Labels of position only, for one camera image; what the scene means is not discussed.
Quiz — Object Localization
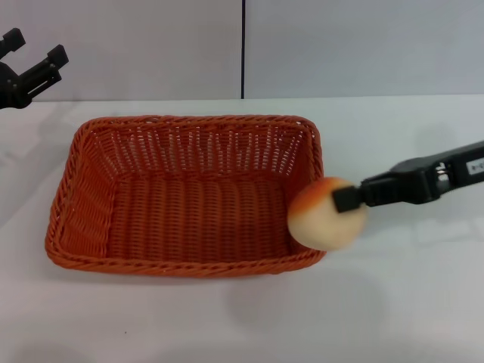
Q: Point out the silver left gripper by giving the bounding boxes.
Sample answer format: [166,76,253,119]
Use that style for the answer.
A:
[0,27,70,110]

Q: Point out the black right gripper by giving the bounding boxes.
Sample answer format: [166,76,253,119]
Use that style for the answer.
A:
[330,139,484,215]

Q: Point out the peach fruit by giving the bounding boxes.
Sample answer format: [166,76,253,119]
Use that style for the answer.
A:
[287,176,369,250]

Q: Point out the orange woven basket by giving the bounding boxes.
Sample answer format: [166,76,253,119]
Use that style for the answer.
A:
[45,115,328,279]

